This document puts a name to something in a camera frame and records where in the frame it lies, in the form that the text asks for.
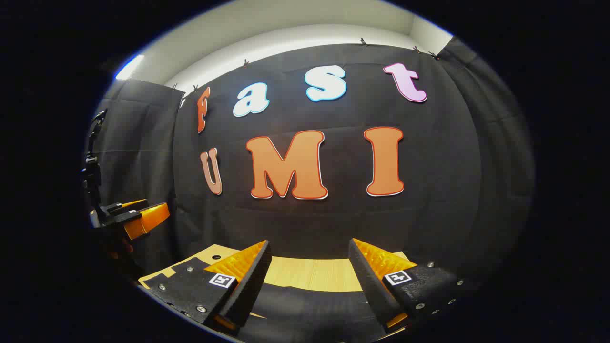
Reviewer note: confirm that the dark grey jeans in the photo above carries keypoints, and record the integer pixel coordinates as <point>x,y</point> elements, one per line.
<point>305,309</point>

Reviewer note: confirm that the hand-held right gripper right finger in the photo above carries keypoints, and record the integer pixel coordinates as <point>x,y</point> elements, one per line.
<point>367,286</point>

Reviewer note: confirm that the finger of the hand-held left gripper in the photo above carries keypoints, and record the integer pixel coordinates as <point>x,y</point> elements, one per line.
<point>127,207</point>
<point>147,220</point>

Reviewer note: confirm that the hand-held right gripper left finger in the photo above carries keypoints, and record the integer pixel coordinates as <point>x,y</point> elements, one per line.
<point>250,281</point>

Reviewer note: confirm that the black backdrop cloth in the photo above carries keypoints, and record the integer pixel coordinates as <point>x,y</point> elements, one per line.
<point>333,224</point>

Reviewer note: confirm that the ceiling light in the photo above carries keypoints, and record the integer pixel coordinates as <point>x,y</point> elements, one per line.
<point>129,66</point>

